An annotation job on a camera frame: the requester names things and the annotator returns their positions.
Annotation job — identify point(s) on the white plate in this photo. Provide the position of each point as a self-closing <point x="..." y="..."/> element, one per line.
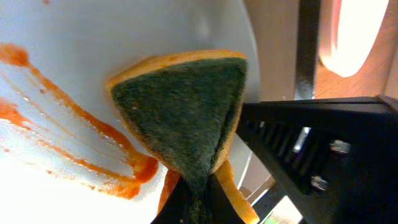
<point x="348" y="30"/>

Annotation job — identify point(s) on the pale green plate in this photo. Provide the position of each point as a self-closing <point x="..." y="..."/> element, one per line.
<point x="64" y="151"/>

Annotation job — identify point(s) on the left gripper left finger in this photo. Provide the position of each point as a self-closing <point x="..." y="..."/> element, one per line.
<point x="175" y="209"/>

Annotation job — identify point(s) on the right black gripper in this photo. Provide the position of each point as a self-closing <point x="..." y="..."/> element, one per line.
<point x="336" y="158"/>

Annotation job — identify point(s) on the yellow green scrub sponge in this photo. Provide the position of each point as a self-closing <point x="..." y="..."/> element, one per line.
<point x="184" y="108"/>

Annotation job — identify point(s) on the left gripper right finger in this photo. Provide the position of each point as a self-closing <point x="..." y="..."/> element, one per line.
<point x="219" y="209"/>

